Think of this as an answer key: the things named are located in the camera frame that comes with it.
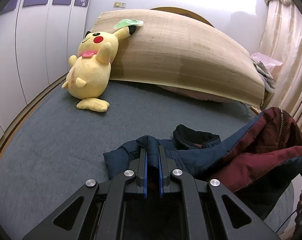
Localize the navy blue puffer jacket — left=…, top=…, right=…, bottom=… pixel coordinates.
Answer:
left=104, top=107, right=302, bottom=219

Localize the pile of clothes and papers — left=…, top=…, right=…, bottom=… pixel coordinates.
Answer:
left=251, top=52, right=283, bottom=94

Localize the grey bed sheet mattress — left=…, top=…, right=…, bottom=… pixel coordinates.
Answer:
left=0, top=80, right=295, bottom=240

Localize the pink pillow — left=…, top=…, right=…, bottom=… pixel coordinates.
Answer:
left=158, top=85, right=242, bottom=103

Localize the yellow Pikachu plush toy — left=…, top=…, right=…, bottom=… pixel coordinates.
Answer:
left=62, top=25, right=137, bottom=112

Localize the green paper tag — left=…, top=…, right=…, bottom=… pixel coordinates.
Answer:
left=113, top=19, right=144, bottom=30

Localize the wooden headboard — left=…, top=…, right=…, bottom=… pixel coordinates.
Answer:
left=152, top=7, right=214, bottom=27

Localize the white wardrobe with purple panels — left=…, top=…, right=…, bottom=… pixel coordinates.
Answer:
left=0, top=0, right=90, bottom=139

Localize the beige curtain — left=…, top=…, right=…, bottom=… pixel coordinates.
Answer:
left=258, top=0, right=302, bottom=131

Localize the black cable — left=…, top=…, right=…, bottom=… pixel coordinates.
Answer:
left=275, top=208, right=300, bottom=233

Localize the wall switch plate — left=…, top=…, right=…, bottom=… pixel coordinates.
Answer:
left=114, top=2, right=127, bottom=8

